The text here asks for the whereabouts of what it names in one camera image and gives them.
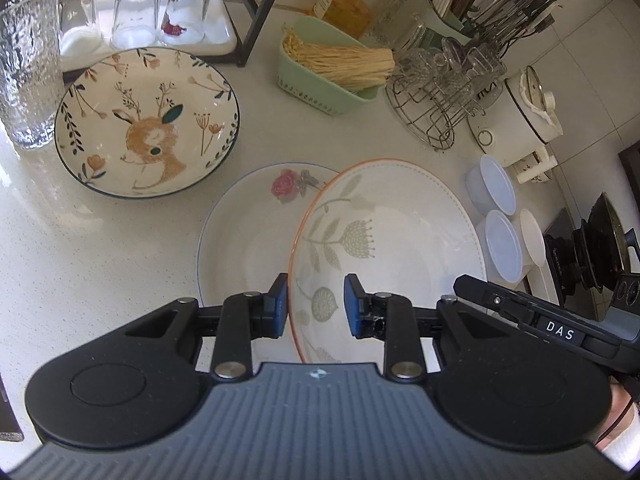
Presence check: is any hanging utensil rack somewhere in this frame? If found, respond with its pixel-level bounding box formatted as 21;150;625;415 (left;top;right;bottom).
468;0;560;58

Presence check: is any clear tall glass jar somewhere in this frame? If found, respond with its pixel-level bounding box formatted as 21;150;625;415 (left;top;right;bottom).
370;0;421;48

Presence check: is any black frying pan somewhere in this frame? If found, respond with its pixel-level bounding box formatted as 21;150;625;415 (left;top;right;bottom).
572;192;639;292

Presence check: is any white electric cooking pot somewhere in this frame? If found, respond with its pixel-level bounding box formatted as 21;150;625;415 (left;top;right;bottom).
468;65;563;184

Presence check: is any white ceramic bowl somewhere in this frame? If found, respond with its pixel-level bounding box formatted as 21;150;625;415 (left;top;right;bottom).
513;208;546;268

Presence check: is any upturned drinking glass middle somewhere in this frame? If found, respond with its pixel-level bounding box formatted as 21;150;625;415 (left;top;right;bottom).
111;0;160;50

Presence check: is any translucent plastic bowl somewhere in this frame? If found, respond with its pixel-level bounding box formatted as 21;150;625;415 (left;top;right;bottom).
476;209;532;287
465;155;518;216

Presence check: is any deer pattern ceramic plate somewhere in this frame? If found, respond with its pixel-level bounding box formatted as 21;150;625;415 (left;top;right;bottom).
54;47;240;200

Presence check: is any person's right hand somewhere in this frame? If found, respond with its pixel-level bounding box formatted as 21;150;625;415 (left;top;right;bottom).
596;378;640;471

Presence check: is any green basket of enoki mushrooms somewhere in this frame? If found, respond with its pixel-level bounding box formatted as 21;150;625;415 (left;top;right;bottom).
277;16;395;116

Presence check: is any green utensil holder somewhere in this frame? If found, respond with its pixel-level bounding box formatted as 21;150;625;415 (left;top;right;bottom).
399;0;474;51

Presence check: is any leaf pattern orange-rim plate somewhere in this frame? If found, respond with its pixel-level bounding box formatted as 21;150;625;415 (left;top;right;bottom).
288;159;486;363

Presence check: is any black induction cooktop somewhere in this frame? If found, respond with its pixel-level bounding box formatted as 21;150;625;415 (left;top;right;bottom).
544;208;608;321

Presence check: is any upturned drinking glass left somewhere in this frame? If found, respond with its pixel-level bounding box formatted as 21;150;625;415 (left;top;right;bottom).
58;0;102;58

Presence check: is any pink rose white plate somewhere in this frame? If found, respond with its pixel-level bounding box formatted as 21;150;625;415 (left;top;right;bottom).
196;162;337;307

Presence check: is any upturned drinking glass right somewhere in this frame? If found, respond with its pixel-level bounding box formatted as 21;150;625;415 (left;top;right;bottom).
160;0;209;46

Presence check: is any tall textured glass mug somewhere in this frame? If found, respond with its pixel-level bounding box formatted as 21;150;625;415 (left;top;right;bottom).
1;0;64;151

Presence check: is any wire glass drying rack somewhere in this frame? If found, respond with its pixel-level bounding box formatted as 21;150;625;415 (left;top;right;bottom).
385;37;506;152

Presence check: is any white drip tray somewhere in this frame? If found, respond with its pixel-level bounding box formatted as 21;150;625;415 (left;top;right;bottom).
58;0;239;73

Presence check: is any upturned drinking glass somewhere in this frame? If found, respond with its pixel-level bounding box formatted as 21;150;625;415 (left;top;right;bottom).
111;0;160;50
58;0;102;58
160;0;209;46

